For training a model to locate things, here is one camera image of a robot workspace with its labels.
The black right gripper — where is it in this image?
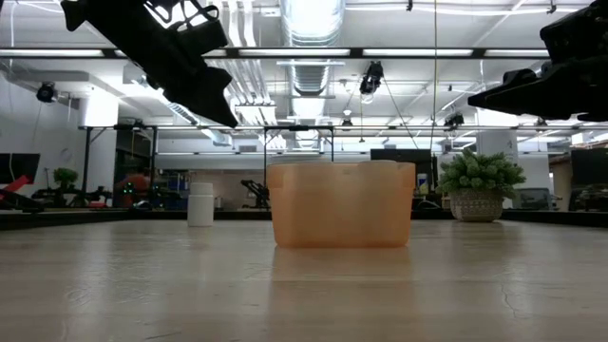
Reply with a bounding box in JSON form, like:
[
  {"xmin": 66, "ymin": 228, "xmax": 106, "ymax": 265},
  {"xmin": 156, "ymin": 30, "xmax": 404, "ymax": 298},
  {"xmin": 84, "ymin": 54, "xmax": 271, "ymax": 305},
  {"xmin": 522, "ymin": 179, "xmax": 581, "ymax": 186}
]
[{"xmin": 466, "ymin": 0, "xmax": 608, "ymax": 124}]

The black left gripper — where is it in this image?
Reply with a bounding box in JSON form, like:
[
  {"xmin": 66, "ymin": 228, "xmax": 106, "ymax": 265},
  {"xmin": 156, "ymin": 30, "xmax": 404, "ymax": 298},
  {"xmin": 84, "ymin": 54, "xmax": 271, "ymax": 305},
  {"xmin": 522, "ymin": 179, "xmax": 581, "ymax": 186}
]
[{"xmin": 60, "ymin": 0, "xmax": 239, "ymax": 129}]

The white plastic pill bottle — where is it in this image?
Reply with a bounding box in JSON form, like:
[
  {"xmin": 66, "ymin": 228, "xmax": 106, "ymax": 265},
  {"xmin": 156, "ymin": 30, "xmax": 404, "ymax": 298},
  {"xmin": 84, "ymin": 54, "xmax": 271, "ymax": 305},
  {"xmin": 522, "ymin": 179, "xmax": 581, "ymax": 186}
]
[{"xmin": 186, "ymin": 181, "xmax": 216, "ymax": 228}]

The orange translucent plastic basket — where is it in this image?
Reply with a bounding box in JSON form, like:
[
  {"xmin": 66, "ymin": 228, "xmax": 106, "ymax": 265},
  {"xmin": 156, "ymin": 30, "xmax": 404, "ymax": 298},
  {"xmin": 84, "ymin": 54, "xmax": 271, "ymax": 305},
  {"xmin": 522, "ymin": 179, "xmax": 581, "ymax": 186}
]
[{"xmin": 265, "ymin": 161, "xmax": 417, "ymax": 249}]

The black monitor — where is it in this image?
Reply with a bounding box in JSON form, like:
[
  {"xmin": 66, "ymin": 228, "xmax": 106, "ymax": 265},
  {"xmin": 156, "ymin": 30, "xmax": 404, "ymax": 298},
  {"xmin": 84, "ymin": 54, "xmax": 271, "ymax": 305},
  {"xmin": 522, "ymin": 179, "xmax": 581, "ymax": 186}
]
[
  {"xmin": 370, "ymin": 147, "xmax": 434, "ymax": 197},
  {"xmin": 0, "ymin": 152, "xmax": 42, "ymax": 186},
  {"xmin": 569, "ymin": 147, "xmax": 608, "ymax": 190}
]

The white building column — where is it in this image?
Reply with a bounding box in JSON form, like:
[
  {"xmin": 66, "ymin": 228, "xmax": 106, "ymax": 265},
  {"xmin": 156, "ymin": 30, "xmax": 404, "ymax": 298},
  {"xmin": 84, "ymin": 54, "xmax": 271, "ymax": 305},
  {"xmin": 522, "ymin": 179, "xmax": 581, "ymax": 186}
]
[{"xmin": 475, "ymin": 108, "xmax": 520, "ymax": 165}]

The green potted artificial plant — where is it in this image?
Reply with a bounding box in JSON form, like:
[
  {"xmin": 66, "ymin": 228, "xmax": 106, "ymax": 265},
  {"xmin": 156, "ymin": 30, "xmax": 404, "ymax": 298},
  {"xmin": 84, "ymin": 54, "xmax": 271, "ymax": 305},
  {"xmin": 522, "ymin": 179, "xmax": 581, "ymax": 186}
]
[{"xmin": 435, "ymin": 147, "xmax": 528, "ymax": 223}]

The orange background object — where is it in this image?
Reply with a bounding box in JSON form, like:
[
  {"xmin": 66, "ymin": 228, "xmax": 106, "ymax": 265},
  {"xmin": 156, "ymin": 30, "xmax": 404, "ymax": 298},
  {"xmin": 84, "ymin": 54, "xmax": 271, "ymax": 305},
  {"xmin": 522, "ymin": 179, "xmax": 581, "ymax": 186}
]
[{"xmin": 115, "ymin": 172, "xmax": 154, "ymax": 209}]

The small background potted plant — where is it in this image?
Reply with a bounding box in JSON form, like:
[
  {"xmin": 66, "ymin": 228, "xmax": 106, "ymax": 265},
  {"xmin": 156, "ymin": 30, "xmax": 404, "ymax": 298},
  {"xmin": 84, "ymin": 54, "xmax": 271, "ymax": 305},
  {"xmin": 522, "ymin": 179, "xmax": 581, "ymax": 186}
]
[{"xmin": 51, "ymin": 166, "xmax": 81, "ymax": 190}]

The red bar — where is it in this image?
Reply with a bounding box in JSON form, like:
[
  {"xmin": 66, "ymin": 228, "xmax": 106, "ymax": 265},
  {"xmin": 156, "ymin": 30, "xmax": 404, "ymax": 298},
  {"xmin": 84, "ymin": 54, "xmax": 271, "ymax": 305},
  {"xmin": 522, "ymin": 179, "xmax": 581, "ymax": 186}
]
[{"xmin": 0, "ymin": 174, "xmax": 33, "ymax": 203}]

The black aluminium table frame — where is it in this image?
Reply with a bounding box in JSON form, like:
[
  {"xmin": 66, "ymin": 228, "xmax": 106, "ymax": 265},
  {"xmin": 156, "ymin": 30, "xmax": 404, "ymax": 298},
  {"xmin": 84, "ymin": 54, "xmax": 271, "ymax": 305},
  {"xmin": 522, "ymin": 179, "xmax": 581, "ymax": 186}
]
[{"xmin": 0, "ymin": 46, "xmax": 608, "ymax": 232}]

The black background station frame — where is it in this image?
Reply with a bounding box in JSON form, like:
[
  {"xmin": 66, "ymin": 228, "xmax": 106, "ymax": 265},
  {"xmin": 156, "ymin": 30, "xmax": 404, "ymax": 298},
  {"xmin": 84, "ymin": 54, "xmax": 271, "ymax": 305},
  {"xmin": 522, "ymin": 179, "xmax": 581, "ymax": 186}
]
[
  {"xmin": 262, "ymin": 124, "xmax": 335, "ymax": 165},
  {"xmin": 78, "ymin": 123, "xmax": 159, "ymax": 209}
]

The thin hanging cable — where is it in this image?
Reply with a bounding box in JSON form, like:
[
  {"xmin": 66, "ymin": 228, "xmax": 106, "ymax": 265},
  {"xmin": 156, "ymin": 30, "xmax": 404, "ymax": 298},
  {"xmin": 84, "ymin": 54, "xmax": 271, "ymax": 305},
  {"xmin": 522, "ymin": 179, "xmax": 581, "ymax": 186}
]
[{"xmin": 429, "ymin": 0, "xmax": 439, "ymax": 153}]

